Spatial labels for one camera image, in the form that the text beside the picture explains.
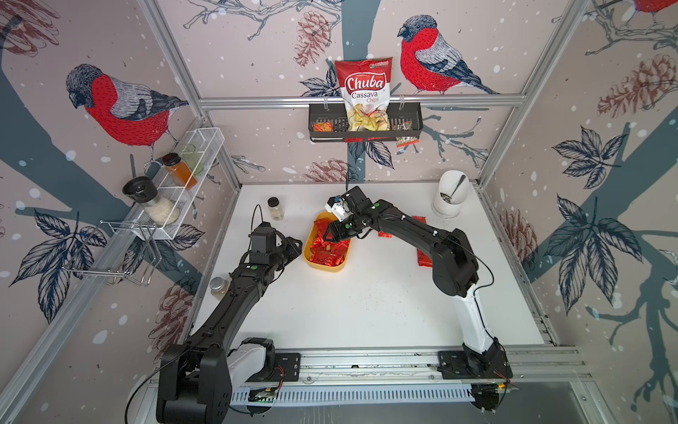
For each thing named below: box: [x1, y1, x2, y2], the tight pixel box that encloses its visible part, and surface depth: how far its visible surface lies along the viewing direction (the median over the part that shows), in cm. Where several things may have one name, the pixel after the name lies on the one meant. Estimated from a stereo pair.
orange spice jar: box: [162, 151, 198, 191], surface depth 74 cm
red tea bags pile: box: [309, 218, 350, 267], surface depth 97 cm
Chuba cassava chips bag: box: [334, 56, 393, 132], surface depth 84 cm
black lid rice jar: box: [121, 176, 181, 227], surface depth 64 cm
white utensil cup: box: [431, 169, 470, 219], surface depth 106 cm
